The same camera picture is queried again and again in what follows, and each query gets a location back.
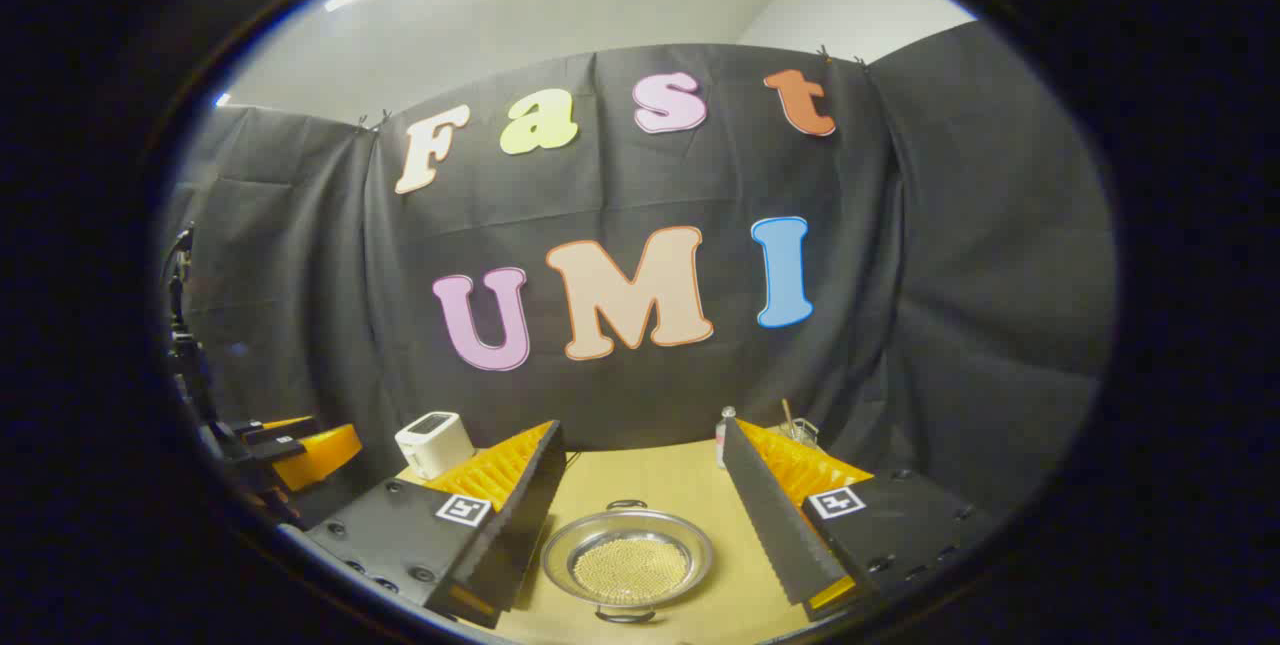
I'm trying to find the pile of yellow soybeans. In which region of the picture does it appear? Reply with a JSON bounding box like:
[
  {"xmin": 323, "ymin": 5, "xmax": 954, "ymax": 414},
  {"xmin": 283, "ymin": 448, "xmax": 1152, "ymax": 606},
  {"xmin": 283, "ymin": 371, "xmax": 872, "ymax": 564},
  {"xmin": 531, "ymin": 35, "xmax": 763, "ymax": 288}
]
[{"xmin": 572, "ymin": 537, "xmax": 691, "ymax": 606}]

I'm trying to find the steel pot with black handles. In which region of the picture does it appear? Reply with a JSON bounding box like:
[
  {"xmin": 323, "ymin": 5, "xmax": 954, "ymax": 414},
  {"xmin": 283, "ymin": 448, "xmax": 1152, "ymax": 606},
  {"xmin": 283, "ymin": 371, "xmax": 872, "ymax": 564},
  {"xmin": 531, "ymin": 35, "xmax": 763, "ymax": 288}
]
[{"xmin": 541, "ymin": 499, "xmax": 714, "ymax": 624}]

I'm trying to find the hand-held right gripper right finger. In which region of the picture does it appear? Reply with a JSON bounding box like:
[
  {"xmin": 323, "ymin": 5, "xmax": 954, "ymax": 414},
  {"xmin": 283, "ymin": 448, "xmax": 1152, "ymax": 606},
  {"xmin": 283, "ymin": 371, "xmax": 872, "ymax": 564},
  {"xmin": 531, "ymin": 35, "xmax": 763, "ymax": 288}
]
[{"xmin": 720, "ymin": 415, "xmax": 1001, "ymax": 623}]

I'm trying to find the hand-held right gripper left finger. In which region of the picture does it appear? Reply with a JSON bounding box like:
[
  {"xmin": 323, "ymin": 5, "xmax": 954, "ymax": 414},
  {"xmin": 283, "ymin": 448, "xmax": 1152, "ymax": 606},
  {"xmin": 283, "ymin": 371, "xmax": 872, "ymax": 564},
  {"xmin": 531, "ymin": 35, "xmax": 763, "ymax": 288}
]
[{"xmin": 305, "ymin": 419, "xmax": 568, "ymax": 629}]

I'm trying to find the white toaster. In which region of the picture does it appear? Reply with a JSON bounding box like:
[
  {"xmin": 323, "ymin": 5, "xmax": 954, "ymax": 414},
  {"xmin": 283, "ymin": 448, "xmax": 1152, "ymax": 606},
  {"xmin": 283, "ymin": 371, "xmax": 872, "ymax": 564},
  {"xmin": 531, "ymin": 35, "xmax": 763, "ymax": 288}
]
[{"xmin": 395, "ymin": 411, "xmax": 476, "ymax": 481}]

